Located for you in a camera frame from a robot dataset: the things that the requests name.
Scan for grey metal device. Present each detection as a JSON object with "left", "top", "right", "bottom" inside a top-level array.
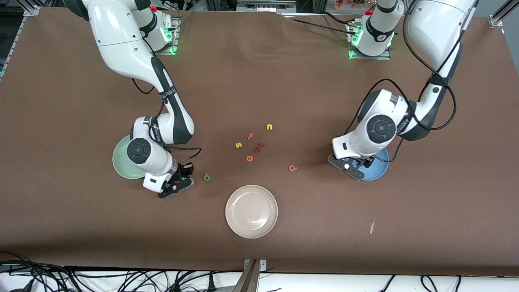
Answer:
[{"left": 236, "top": 0, "right": 297, "bottom": 11}]

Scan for light green plate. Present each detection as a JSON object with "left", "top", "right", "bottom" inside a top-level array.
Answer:
[{"left": 112, "top": 135, "right": 146, "bottom": 180}]

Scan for aluminium corner rail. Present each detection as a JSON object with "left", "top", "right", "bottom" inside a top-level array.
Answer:
[{"left": 489, "top": 0, "right": 519, "bottom": 28}]

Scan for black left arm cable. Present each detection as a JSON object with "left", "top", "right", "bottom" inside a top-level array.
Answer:
[{"left": 345, "top": 0, "right": 479, "bottom": 163}]

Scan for brown table cover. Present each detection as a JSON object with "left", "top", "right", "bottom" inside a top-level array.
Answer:
[{"left": 0, "top": 7, "right": 519, "bottom": 277}]

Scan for perforated aluminium side rail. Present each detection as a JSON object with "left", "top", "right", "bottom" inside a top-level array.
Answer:
[{"left": 0, "top": 5, "right": 41, "bottom": 79}]

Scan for blue plate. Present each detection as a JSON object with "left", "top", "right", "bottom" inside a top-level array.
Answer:
[{"left": 357, "top": 148, "right": 389, "bottom": 181}]

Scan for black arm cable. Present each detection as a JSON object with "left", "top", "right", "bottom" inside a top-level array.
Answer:
[
  {"left": 345, "top": 0, "right": 479, "bottom": 163},
  {"left": 132, "top": 77, "right": 202, "bottom": 163}
]

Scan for black cable on table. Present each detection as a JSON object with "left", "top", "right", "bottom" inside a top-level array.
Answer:
[{"left": 282, "top": 12, "right": 358, "bottom": 37}]

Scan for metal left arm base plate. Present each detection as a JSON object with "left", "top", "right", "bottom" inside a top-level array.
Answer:
[{"left": 348, "top": 22, "right": 392, "bottom": 61}]

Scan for beige plate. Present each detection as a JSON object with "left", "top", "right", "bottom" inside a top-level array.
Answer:
[{"left": 225, "top": 185, "right": 279, "bottom": 239}]

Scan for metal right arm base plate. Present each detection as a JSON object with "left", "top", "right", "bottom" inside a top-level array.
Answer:
[{"left": 154, "top": 18, "right": 179, "bottom": 56}]

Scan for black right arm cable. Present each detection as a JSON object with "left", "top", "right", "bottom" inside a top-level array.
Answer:
[{"left": 132, "top": 77, "right": 202, "bottom": 163}]

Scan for metal table clamp bracket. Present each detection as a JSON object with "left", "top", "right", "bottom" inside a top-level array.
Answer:
[{"left": 242, "top": 259, "right": 267, "bottom": 292}]

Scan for aluminium frame structure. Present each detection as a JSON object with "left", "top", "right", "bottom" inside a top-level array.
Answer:
[{"left": 205, "top": 0, "right": 330, "bottom": 13}]

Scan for orange dried flowers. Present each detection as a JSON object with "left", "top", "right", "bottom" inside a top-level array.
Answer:
[{"left": 334, "top": 0, "right": 365, "bottom": 10}]

